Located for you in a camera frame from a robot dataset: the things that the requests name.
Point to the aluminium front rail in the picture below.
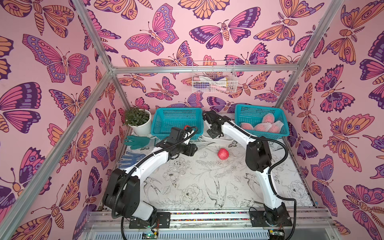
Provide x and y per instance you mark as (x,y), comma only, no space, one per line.
(231,224)

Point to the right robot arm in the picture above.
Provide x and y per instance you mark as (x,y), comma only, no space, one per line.
(258,159)

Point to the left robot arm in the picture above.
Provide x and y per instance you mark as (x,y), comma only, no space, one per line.
(123,192)

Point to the right teal plastic basket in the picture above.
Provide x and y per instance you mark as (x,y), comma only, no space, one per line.
(254,115)

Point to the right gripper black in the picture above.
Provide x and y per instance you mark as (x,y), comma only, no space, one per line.
(210,119)

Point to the blue dotted work glove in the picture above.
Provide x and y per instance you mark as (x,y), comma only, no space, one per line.
(129,159)

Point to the netted apple in basket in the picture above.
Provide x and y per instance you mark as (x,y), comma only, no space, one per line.
(268,118)
(247,126)
(263,127)
(276,127)

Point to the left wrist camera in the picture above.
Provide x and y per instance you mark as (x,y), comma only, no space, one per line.
(178,135)

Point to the teal plastic basket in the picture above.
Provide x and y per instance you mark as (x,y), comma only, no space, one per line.
(167,118)
(254,115)

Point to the white wire wall basket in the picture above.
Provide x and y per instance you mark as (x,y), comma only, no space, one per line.
(214,79)

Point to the potted green plant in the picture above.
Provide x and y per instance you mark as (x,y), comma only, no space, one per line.
(139,120)

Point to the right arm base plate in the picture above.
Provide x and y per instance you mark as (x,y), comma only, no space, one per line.
(264,219)

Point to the white plastic tray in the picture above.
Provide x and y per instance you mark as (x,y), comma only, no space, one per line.
(223,140)

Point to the left teal plastic basket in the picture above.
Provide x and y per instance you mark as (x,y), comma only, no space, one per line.
(167,118)

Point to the green garden glove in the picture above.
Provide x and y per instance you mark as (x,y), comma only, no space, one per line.
(135,142)

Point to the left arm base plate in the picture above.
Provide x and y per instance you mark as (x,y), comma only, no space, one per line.
(159,220)

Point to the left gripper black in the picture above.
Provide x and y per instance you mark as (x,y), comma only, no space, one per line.
(190,148)

